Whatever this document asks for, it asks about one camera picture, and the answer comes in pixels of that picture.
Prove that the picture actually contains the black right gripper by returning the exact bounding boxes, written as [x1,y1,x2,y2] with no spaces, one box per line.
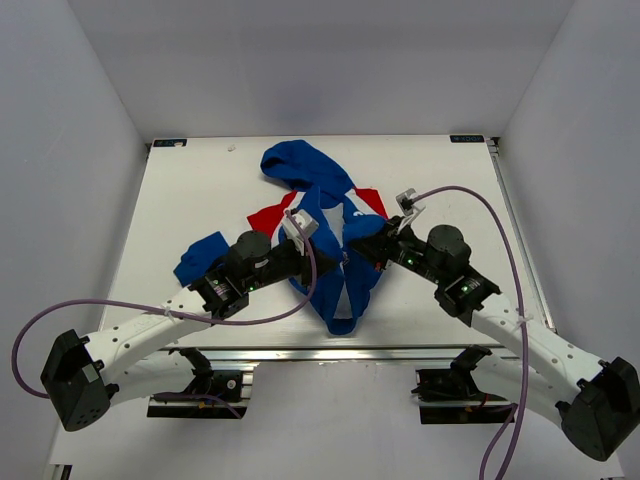
[349,215,446,286]

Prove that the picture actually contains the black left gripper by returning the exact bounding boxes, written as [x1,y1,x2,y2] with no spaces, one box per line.
[245,238,338,293]

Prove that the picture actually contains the blue red white jacket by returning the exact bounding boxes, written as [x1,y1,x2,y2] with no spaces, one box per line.
[173,139,391,337]

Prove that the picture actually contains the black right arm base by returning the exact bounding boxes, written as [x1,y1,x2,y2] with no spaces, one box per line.
[411,345,513,425]

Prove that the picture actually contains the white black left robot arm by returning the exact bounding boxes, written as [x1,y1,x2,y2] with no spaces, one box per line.
[41,231,339,432]

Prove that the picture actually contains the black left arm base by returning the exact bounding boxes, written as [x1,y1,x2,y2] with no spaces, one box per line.
[147,347,254,420]

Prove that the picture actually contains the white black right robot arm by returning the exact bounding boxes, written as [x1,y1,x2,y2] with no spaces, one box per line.
[349,217,639,461]

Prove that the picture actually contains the right blue corner label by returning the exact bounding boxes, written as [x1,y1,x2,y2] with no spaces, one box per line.
[449,134,485,143]

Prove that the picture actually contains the blue corner label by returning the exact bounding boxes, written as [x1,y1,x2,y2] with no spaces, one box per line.
[449,134,485,143]
[152,139,187,148]

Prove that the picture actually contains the left blue corner label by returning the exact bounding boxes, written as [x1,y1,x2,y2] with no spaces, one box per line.
[152,139,187,148]

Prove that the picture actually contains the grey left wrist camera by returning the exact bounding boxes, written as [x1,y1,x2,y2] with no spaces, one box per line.
[282,210,319,255]

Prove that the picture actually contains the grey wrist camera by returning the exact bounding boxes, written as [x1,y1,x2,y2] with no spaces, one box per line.
[282,210,319,255]
[395,188,424,230]

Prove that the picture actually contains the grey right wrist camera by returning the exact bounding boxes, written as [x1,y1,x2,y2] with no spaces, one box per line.
[395,188,424,230]

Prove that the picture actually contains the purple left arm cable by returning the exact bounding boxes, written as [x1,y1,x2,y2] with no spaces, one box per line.
[10,209,318,419]

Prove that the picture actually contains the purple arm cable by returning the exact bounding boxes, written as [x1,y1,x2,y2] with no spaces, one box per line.
[399,184,529,480]
[10,209,318,419]

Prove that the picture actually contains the aluminium front table rail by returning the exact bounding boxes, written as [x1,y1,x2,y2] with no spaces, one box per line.
[92,342,566,363]

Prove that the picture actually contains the aluminium right side rail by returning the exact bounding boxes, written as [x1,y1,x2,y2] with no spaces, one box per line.
[486,137,557,333]

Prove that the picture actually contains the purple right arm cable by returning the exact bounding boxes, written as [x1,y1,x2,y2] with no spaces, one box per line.
[399,184,529,480]

